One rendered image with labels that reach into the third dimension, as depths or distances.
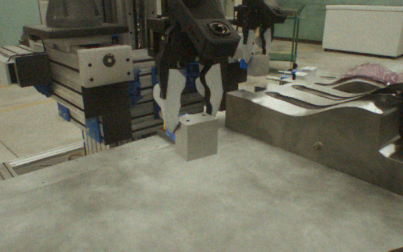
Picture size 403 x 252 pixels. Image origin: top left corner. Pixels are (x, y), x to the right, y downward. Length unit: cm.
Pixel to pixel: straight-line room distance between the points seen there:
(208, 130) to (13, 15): 561
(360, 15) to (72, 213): 726
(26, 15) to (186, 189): 557
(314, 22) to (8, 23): 648
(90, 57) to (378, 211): 69
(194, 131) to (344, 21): 731
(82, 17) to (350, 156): 74
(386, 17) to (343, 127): 678
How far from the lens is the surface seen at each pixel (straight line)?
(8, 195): 68
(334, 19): 779
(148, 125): 117
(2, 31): 596
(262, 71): 98
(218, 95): 49
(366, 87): 105
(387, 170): 67
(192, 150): 47
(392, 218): 61
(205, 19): 40
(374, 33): 750
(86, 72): 88
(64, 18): 100
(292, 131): 75
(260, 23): 98
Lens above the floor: 112
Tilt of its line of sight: 22 degrees down
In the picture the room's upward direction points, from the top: straight up
